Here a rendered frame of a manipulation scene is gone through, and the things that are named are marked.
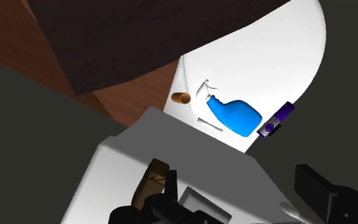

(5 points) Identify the blue spray bottle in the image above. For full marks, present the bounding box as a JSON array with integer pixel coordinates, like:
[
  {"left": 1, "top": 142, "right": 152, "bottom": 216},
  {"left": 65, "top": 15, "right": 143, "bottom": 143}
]
[{"left": 195, "top": 79, "right": 263, "bottom": 138}]

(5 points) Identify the brown box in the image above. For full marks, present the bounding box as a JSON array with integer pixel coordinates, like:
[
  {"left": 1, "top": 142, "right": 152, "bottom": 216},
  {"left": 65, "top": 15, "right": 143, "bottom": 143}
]
[{"left": 131, "top": 158, "right": 170, "bottom": 212}]

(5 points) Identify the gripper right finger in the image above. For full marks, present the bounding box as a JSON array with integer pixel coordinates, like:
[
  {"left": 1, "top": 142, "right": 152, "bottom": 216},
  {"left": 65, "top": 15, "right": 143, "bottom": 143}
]
[{"left": 294, "top": 164, "right": 358, "bottom": 224}]

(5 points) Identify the purple and silver flash drive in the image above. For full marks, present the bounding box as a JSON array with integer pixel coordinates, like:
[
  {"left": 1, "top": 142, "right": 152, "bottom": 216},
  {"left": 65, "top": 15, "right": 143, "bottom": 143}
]
[{"left": 256, "top": 101, "right": 296, "bottom": 139}]

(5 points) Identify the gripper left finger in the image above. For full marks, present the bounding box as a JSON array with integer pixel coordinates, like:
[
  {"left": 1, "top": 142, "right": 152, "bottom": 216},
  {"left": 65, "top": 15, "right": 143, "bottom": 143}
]
[{"left": 108, "top": 169, "right": 195, "bottom": 224}]

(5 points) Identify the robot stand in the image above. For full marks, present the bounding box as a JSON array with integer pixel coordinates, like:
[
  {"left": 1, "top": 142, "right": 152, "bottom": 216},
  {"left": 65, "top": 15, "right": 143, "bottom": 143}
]
[{"left": 26, "top": 0, "right": 292, "bottom": 97}]

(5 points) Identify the brown cardboard tube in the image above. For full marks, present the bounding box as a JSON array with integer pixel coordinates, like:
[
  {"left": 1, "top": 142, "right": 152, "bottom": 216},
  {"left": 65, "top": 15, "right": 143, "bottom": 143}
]
[{"left": 170, "top": 92, "right": 192, "bottom": 105}]

